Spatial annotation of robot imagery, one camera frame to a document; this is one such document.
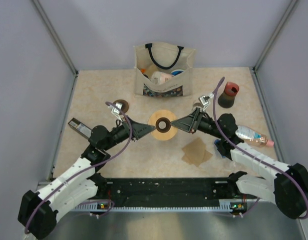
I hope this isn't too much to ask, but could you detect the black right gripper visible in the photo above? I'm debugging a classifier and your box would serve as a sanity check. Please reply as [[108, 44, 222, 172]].
[[171, 107, 224, 140]]

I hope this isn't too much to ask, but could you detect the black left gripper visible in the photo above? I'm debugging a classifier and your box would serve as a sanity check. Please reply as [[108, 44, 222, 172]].
[[103, 115, 156, 151]]

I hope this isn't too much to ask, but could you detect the wooden dripper stand disc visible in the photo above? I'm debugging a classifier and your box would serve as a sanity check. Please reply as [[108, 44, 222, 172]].
[[148, 109, 177, 141]]

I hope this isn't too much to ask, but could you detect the blue cone dripper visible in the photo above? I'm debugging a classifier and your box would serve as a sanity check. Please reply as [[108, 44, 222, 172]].
[[214, 139, 226, 158]]

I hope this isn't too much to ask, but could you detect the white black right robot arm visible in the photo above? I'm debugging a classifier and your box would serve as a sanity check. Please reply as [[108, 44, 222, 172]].
[[171, 108, 308, 219]]

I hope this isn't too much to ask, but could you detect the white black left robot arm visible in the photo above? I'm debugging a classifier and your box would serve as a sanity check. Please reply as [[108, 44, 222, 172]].
[[18, 117, 156, 240]]

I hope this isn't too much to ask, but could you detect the brown paper coffee filter stack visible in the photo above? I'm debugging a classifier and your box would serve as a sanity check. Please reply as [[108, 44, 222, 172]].
[[182, 137, 213, 167]]

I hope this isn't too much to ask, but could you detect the clear glass server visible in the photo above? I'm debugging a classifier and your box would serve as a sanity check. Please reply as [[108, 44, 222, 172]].
[[192, 100, 201, 110]]

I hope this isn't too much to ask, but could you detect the dark flask with red cap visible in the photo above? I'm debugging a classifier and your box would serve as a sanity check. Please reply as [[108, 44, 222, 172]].
[[218, 82, 239, 109]]

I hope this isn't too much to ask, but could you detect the beige canvas tote bag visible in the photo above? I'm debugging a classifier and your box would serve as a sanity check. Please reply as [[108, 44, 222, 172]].
[[134, 42, 195, 98]]

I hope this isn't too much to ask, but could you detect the dark rectangular box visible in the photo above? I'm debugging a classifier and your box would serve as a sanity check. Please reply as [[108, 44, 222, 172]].
[[68, 118, 92, 139]]

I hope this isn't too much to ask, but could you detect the clear pink lotion bottle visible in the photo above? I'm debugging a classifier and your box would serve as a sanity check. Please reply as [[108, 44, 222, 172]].
[[235, 125, 274, 147]]

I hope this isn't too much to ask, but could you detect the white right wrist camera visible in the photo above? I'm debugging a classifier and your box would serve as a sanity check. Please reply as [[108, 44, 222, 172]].
[[198, 93, 214, 109]]

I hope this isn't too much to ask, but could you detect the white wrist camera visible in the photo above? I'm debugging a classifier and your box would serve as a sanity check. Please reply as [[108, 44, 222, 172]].
[[109, 102, 123, 116], [198, 93, 214, 109]]

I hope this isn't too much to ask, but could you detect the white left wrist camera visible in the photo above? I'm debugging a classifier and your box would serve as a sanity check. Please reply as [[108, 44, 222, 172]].
[[109, 102, 123, 116]]

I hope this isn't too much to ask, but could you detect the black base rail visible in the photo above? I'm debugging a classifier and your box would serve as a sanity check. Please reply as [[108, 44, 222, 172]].
[[94, 177, 243, 208]]

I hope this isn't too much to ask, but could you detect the grey slotted cable duct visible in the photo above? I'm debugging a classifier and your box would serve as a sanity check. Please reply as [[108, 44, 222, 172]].
[[72, 200, 247, 213]]

